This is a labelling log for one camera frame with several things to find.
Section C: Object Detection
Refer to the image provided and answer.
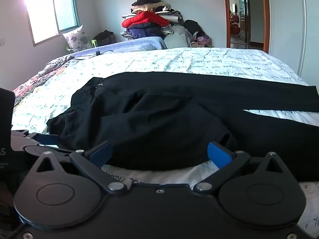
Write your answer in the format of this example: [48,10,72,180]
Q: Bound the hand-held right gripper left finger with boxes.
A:
[36,140,128,195]

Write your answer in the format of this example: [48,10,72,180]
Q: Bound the white wardrobe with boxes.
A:
[266,0,319,80]

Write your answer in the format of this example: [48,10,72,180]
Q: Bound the black pants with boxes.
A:
[46,71,319,183]

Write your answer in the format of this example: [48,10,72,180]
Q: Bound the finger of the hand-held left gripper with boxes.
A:
[11,129,61,144]
[22,144,76,159]

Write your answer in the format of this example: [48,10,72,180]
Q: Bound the white printed bedsheet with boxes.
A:
[11,47,319,239]

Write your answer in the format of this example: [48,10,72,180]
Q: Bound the pile of clothes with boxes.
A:
[121,0,213,49]

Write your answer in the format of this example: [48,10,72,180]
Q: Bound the black charger cable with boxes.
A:
[72,50,113,61]

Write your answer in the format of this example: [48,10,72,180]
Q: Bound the green framed window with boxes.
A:
[23,0,81,47]

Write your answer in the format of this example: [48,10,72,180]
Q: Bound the grey floral cloth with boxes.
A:
[38,56,75,76]

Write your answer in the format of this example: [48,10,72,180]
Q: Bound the black bag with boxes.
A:
[94,30,116,47]

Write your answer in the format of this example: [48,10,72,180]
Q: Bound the colourful floral quilt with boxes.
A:
[12,66,71,109]

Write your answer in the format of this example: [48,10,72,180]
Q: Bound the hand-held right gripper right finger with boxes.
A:
[194,141,285,194]

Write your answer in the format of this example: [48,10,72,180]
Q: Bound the green plastic chair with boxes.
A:
[65,38,98,53]

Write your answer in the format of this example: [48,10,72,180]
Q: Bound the floral pillow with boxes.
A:
[62,25,92,53]

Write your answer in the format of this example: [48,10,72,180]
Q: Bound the blue textured blanket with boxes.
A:
[70,36,168,56]

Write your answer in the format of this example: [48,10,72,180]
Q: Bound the brown wooden door frame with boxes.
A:
[222,0,271,54]

